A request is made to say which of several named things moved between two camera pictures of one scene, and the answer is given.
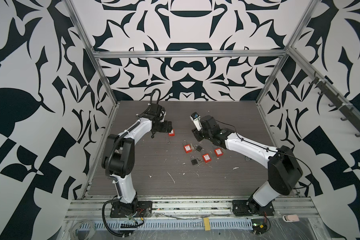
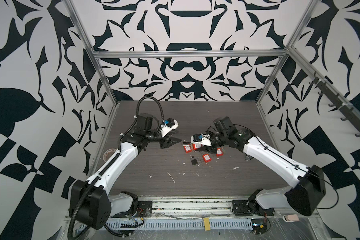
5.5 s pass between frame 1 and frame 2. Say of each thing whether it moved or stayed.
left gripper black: moved
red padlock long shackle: stayed
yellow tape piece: stayed
